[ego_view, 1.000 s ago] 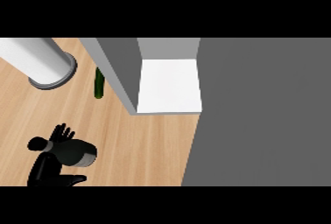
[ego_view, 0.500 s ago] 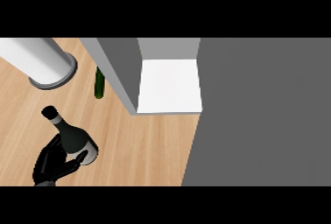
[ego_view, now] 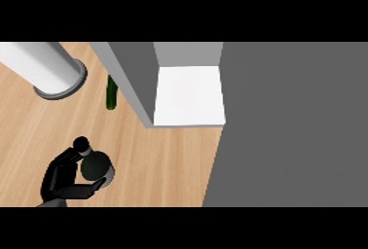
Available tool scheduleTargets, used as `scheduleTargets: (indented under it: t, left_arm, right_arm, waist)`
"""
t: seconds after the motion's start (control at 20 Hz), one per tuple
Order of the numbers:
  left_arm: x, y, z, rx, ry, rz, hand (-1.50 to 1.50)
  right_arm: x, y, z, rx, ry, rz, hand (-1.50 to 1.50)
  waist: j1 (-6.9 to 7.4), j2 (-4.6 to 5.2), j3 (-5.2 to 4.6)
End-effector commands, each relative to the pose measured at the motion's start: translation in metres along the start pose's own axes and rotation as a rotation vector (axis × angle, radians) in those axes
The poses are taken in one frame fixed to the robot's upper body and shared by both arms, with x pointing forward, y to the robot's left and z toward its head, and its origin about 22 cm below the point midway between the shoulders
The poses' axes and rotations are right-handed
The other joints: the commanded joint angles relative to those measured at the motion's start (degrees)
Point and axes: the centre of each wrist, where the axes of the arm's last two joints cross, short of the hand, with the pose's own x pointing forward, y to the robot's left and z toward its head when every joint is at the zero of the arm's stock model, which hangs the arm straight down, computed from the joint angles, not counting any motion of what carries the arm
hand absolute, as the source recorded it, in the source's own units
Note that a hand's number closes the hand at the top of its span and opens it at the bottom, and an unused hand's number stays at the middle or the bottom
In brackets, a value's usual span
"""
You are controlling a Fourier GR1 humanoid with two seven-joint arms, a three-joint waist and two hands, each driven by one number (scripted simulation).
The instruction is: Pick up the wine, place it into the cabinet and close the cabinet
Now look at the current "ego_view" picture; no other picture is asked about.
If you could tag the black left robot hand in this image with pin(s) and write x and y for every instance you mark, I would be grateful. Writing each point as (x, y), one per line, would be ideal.
(58, 181)

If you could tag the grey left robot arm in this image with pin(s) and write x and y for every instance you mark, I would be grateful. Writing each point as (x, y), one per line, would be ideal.
(52, 204)

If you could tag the grey open cabinet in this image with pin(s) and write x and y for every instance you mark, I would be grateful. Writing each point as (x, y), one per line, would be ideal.
(187, 94)

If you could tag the dark grey cabinet door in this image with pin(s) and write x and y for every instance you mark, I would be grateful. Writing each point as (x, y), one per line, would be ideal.
(292, 126)

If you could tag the green cucumber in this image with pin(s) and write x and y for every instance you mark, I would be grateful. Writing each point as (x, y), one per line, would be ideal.
(112, 94)

